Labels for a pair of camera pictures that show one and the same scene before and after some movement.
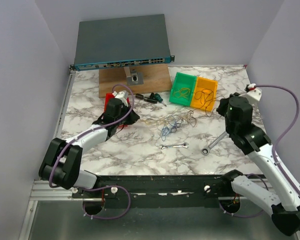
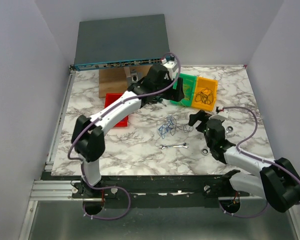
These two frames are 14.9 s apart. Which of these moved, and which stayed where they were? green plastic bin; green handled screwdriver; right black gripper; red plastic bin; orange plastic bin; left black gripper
Moved: left black gripper; right black gripper
Stayed: green handled screwdriver; green plastic bin; orange plastic bin; red plastic bin
